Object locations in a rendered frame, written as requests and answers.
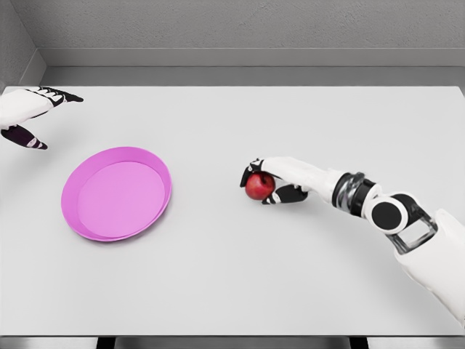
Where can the red apple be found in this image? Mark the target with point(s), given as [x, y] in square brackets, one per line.
[259, 186]

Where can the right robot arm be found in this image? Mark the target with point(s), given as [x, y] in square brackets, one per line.
[396, 211]

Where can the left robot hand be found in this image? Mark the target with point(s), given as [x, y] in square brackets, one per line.
[20, 105]

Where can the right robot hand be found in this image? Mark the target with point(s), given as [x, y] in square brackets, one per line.
[290, 171]

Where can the pink plate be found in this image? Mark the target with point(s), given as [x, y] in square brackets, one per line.
[116, 193]

